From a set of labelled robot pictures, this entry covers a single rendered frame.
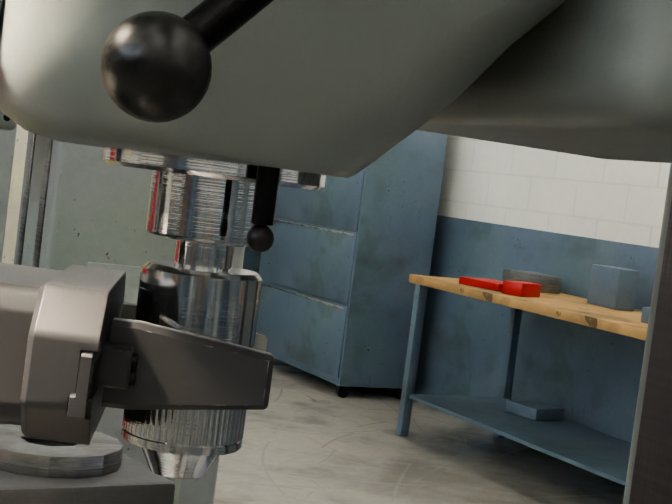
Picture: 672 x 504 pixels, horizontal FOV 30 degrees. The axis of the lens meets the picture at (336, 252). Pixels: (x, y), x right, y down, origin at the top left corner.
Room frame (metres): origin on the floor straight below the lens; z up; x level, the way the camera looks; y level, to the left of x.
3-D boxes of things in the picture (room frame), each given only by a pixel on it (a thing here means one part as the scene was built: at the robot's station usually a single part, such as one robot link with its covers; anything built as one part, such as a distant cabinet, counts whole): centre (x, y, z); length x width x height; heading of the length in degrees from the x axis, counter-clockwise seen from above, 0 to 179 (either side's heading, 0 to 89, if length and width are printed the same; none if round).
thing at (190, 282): (0.48, 0.05, 1.26); 0.05 x 0.05 x 0.01
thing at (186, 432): (0.48, 0.05, 1.23); 0.05 x 0.05 x 0.06
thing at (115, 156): (0.48, 0.05, 1.31); 0.09 x 0.09 x 0.01
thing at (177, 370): (0.45, 0.05, 1.23); 0.06 x 0.02 x 0.03; 96
